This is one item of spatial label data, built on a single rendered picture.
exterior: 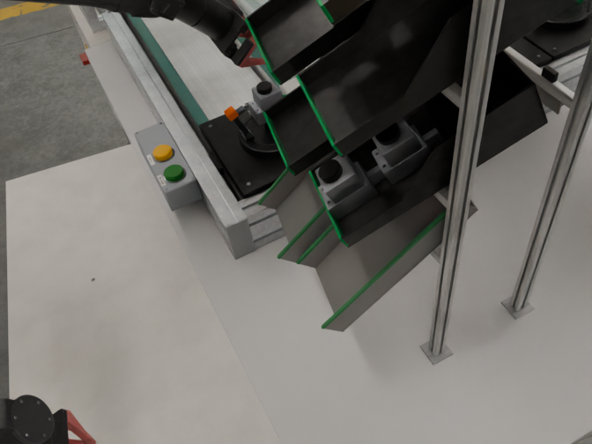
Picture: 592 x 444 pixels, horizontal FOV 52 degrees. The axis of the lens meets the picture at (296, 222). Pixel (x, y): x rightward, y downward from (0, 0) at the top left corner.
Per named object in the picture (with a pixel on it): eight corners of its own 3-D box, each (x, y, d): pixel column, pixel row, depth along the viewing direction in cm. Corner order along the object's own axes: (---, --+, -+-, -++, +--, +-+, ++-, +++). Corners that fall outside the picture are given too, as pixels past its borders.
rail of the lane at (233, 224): (235, 260, 119) (225, 225, 110) (113, 44, 172) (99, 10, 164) (260, 248, 120) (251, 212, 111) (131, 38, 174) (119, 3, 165)
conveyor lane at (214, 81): (253, 230, 123) (245, 197, 115) (133, 37, 174) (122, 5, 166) (373, 175, 129) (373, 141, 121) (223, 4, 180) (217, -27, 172)
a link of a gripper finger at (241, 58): (274, 31, 108) (235, 7, 101) (292, 51, 103) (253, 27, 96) (252, 62, 110) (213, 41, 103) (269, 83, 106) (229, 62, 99)
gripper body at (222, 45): (228, -2, 105) (195, -22, 99) (253, 25, 99) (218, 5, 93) (208, 30, 107) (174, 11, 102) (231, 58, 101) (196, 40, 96)
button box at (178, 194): (172, 212, 123) (163, 192, 118) (141, 152, 136) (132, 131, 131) (203, 198, 125) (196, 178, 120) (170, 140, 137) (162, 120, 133)
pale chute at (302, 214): (298, 263, 101) (277, 258, 98) (276, 209, 109) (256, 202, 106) (413, 144, 88) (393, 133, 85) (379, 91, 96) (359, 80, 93)
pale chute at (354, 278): (343, 332, 92) (321, 329, 89) (315, 266, 100) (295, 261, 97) (479, 210, 79) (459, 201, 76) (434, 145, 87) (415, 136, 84)
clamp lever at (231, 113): (245, 139, 120) (226, 116, 114) (241, 133, 122) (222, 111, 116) (259, 128, 120) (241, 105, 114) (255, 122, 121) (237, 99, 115)
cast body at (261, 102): (259, 126, 118) (253, 98, 113) (249, 114, 121) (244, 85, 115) (297, 110, 120) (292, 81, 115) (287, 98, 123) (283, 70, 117)
